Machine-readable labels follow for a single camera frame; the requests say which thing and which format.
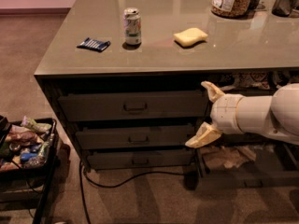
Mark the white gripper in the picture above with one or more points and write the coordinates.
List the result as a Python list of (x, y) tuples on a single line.
[(224, 113)]

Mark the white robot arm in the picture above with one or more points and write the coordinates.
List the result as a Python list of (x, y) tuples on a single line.
[(272, 116)]

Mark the grey drawer cabinet counter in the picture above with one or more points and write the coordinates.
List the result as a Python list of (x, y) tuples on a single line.
[(253, 55)]

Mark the yellow sponge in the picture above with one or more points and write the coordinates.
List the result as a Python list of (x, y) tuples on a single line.
[(190, 36)]

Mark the large jar of nuts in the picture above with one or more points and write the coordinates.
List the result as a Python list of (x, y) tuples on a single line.
[(230, 8)]

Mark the green white soda can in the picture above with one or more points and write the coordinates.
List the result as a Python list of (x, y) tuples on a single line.
[(132, 26)]

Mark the blue striped snack packet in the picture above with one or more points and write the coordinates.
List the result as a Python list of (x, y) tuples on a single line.
[(94, 45)]

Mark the dark metal kettle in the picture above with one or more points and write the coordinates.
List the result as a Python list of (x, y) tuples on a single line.
[(286, 8)]

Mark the green snack bag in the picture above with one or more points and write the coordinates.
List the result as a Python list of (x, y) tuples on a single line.
[(35, 126)]

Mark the black snack cart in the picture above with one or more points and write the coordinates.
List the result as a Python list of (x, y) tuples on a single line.
[(26, 185)]

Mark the brown snack bag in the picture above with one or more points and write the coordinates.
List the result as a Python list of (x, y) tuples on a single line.
[(24, 137)]

